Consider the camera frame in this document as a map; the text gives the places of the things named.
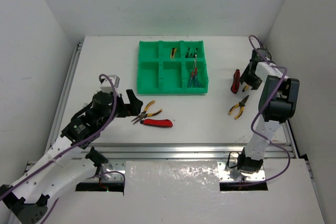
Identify small yellow black cutter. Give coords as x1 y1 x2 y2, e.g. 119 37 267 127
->
242 85 249 92

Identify red black box cutter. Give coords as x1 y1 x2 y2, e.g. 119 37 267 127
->
230 69 240 94

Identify red black utility knife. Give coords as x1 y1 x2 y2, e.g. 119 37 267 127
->
140 119 173 128

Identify blue red handle screwdriver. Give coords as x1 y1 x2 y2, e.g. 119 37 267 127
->
187 69 197 88

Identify yellow black utility knife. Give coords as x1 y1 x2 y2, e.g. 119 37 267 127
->
170 48 177 59

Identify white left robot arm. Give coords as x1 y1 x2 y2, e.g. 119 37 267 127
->
1 89 143 223

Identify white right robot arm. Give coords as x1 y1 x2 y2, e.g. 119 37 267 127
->
237 48 300 174

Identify green six-compartment bin tray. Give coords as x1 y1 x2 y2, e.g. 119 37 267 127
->
137 40 209 95

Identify yellow handle needle-nose pliers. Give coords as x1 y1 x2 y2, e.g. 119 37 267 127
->
132 100 163 124

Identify aluminium front rail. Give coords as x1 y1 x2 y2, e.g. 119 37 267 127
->
25 142 313 183

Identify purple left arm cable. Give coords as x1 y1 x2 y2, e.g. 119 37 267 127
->
0 73 127 224

